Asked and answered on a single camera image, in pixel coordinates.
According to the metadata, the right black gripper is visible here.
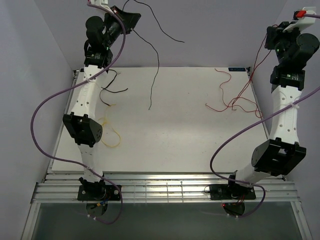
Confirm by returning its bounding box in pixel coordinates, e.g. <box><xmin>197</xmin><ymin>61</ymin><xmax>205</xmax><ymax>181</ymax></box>
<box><xmin>264</xmin><ymin>21</ymin><xmax>303</xmax><ymax>66</ymax></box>

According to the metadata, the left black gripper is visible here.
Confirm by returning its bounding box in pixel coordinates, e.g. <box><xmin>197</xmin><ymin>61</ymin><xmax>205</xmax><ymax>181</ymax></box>
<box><xmin>103</xmin><ymin>6</ymin><xmax>141</xmax><ymax>50</ymax></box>

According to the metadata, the black wire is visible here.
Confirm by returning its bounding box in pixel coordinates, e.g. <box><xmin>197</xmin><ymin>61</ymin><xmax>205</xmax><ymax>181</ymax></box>
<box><xmin>99</xmin><ymin>69</ymin><xmax>129</xmax><ymax>106</ymax></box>
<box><xmin>123</xmin><ymin>0</ymin><xmax>185</xmax><ymax>111</ymax></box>

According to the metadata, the dark red twisted wire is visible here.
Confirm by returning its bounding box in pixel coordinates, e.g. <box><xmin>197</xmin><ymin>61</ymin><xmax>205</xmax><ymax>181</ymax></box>
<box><xmin>231</xmin><ymin>24</ymin><xmax>278</xmax><ymax>111</ymax></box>

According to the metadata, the yellow wire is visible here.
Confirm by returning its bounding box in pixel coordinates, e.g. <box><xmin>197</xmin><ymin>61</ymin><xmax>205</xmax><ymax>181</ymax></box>
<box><xmin>98</xmin><ymin>103</ymin><xmax>121</xmax><ymax>147</ymax></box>

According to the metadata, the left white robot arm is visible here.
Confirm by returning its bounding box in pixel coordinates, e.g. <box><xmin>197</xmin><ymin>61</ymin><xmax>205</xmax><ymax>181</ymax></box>
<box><xmin>62</xmin><ymin>0</ymin><xmax>141</xmax><ymax>200</ymax></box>

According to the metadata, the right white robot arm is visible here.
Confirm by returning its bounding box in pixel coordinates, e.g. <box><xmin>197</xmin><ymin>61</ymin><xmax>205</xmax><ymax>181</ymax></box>
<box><xmin>225</xmin><ymin>20</ymin><xmax>320</xmax><ymax>199</ymax></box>

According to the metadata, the right blue label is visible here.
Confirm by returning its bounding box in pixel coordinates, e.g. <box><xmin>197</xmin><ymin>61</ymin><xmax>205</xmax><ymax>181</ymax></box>
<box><xmin>228</xmin><ymin>67</ymin><xmax>246</xmax><ymax>72</ymax></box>

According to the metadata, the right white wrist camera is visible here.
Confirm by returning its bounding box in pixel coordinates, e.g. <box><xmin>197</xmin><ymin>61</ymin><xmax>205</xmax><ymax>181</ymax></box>
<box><xmin>283</xmin><ymin>7</ymin><xmax>317</xmax><ymax>33</ymax></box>

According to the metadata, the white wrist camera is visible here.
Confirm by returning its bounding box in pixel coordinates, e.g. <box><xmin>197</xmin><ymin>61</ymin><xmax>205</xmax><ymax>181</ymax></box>
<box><xmin>86</xmin><ymin>0</ymin><xmax>113</xmax><ymax>13</ymax></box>
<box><xmin>283</xmin><ymin>7</ymin><xmax>317</xmax><ymax>33</ymax></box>

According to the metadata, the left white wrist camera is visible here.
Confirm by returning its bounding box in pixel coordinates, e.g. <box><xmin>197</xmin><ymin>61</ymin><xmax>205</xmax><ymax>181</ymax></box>
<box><xmin>86</xmin><ymin>0</ymin><xmax>113</xmax><ymax>13</ymax></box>

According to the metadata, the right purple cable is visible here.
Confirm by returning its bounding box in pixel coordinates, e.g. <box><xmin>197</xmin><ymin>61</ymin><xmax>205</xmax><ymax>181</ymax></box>
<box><xmin>209</xmin><ymin>13</ymin><xmax>320</xmax><ymax>219</ymax></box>

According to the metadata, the purple cable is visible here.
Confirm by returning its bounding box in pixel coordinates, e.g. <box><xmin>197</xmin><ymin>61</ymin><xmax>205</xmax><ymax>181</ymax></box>
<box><xmin>30</xmin><ymin>2</ymin><xmax>126</xmax><ymax>225</ymax></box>
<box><xmin>209</xmin><ymin>13</ymin><xmax>320</xmax><ymax>219</ymax></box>

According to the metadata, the aluminium rail frame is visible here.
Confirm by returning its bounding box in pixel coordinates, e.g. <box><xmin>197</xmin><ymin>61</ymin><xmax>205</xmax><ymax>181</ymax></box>
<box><xmin>31</xmin><ymin>68</ymin><xmax>312</xmax><ymax>240</ymax></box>

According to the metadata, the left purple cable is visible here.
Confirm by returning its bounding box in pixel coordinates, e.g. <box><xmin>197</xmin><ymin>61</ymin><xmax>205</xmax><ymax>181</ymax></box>
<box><xmin>30</xmin><ymin>2</ymin><xmax>126</xmax><ymax>225</ymax></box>

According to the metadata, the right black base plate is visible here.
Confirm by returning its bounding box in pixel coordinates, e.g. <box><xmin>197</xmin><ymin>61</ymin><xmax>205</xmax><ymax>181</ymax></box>
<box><xmin>208</xmin><ymin>184</ymin><xmax>256</xmax><ymax>200</ymax></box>

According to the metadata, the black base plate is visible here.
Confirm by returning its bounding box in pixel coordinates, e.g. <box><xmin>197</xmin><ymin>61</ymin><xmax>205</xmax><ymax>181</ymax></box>
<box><xmin>208</xmin><ymin>184</ymin><xmax>256</xmax><ymax>200</ymax></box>
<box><xmin>76</xmin><ymin>185</ymin><xmax>120</xmax><ymax>201</ymax></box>

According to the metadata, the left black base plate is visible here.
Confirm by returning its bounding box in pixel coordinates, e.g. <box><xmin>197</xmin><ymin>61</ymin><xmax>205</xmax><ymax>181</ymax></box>
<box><xmin>76</xmin><ymin>185</ymin><xmax>120</xmax><ymax>201</ymax></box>

